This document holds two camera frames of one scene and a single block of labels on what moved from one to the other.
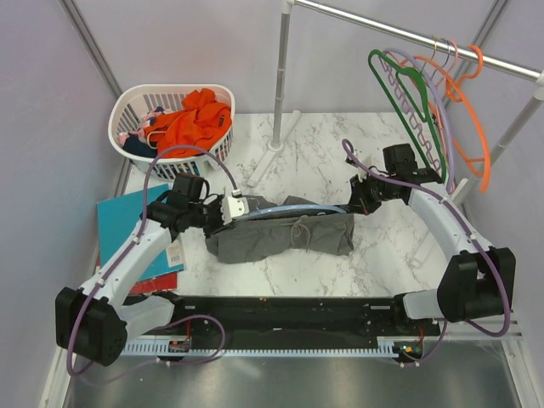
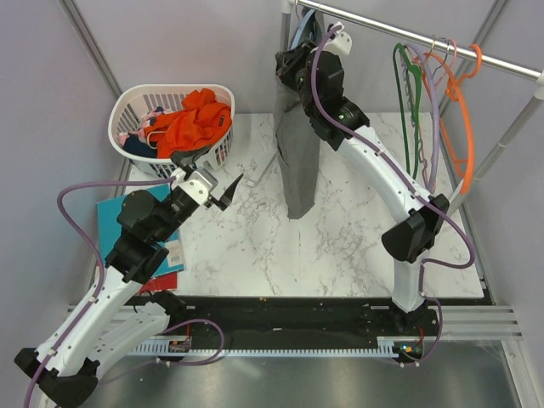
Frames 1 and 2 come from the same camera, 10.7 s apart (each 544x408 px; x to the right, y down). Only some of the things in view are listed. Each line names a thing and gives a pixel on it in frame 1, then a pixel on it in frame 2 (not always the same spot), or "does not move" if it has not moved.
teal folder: (119, 218) does not move
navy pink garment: (136, 142) does not move
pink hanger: (442, 78) -> (418, 64)
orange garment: (193, 127) does not move
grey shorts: (280, 237) -> (299, 145)
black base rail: (292, 319) does not move
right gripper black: (360, 202) -> (288, 61)
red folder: (168, 282) does not move
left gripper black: (216, 203) -> (187, 159)
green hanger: (374, 52) -> (415, 72)
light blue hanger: (297, 209) -> (300, 27)
